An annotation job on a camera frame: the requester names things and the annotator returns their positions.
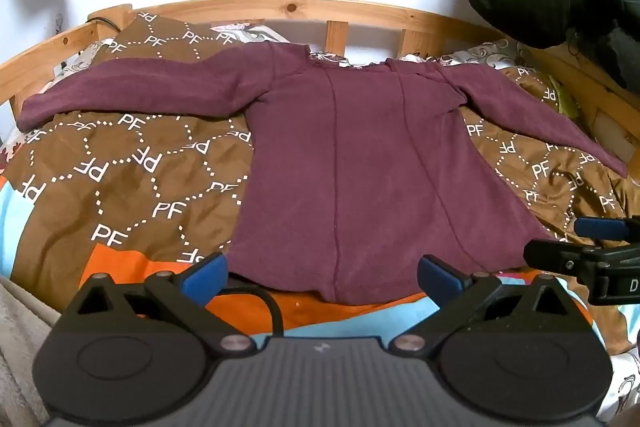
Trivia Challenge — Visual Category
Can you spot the wooden bed frame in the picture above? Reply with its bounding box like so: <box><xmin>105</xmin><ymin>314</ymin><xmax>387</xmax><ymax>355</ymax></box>
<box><xmin>0</xmin><ymin>0</ymin><xmax>640</xmax><ymax>170</ymax></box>

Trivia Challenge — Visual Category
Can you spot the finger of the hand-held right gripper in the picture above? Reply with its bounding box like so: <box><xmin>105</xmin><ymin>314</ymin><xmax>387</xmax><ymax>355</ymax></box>
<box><xmin>523</xmin><ymin>238</ymin><xmax>603</xmax><ymax>279</ymax></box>
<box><xmin>574</xmin><ymin>216</ymin><xmax>640</xmax><ymax>241</ymax></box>

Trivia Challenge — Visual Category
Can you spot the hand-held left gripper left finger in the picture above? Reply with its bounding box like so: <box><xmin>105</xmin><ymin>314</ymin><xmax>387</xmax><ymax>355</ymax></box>
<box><xmin>62</xmin><ymin>252</ymin><xmax>257</xmax><ymax>358</ymax></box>

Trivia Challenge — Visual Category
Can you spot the grey fleece cloth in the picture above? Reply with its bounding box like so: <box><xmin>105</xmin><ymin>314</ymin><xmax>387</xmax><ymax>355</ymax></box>
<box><xmin>0</xmin><ymin>276</ymin><xmax>63</xmax><ymax>427</ymax></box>

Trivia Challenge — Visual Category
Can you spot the looped black cable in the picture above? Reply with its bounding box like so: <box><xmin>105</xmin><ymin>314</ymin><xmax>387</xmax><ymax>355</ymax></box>
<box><xmin>220</xmin><ymin>286</ymin><xmax>286</xmax><ymax>339</ymax></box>

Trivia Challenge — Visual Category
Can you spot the orange and blue striped blanket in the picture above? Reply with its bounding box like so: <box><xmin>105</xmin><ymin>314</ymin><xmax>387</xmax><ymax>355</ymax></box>
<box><xmin>0</xmin><ymin>177</ymin><xmax>596</xmax><ymax>345</ymax></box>

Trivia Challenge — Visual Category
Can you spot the maroon long-sleeve shirt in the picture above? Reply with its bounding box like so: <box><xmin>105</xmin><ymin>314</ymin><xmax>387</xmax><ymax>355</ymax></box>
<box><xmin>16</xmin><ymin>42</ymin><xmax>629</xmax><ymax>306</ymax></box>

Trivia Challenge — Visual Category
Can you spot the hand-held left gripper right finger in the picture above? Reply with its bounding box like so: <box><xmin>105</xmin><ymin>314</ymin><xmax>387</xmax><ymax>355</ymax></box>
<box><xmin>390</xmin><ymin>254</ymin><xmax>583</xmax><ymax>358</ymax></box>

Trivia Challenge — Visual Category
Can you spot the yellow-green cloth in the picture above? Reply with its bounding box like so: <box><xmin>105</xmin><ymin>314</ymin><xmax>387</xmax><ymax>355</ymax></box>
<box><xmin>547</xmin><ymin>74</ymin><xmax>582</xmax><ymax>118</ymax></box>

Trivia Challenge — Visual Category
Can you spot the brown printed blanket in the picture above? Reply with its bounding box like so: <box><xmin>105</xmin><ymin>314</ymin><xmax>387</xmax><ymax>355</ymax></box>
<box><xmin>10</xmin><ymin>11</ymin><xmax>640</xmax><ymax>355</ymax></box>

